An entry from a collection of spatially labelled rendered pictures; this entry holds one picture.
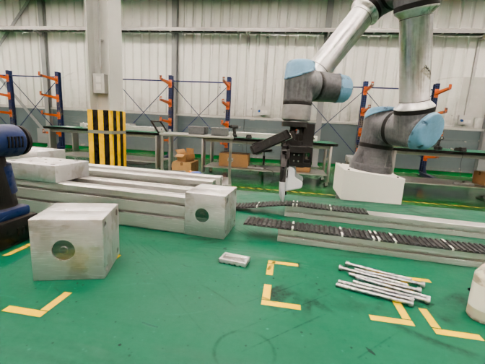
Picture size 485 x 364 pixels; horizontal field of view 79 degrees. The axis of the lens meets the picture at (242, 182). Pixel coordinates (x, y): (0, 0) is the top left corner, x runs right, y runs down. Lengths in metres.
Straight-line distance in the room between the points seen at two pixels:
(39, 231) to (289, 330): 0.37
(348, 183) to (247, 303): 0.74
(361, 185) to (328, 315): 0.72
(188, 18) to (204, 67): 1.32
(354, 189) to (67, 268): 0.89
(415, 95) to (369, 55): 7.61
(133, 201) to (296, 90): 0.47
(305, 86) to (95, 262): 0.60
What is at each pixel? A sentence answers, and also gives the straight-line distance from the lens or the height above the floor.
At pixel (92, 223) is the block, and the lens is 0.49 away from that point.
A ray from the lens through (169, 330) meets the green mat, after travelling 0.40.
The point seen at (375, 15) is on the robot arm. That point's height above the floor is 1.37.
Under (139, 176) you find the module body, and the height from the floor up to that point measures 0.86.
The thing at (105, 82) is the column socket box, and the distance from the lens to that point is 4.09.
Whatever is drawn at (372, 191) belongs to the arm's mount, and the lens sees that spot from 1.12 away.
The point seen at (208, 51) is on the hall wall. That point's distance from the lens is 8.79.
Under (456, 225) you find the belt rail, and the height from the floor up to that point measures 0.81.
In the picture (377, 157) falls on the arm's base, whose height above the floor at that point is 0.93.
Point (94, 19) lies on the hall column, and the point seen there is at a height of 2.14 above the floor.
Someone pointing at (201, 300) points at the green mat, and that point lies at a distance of 0.44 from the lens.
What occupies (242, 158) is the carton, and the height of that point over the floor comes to 0.39.
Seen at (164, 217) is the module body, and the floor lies 0.81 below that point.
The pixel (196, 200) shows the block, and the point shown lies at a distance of 0.63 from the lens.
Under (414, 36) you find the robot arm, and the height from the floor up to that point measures 1.29.
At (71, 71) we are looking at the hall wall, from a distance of 10.62.
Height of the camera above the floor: 1.02
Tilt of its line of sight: 11 degrees down
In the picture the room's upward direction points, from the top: 3 degrees clockwise
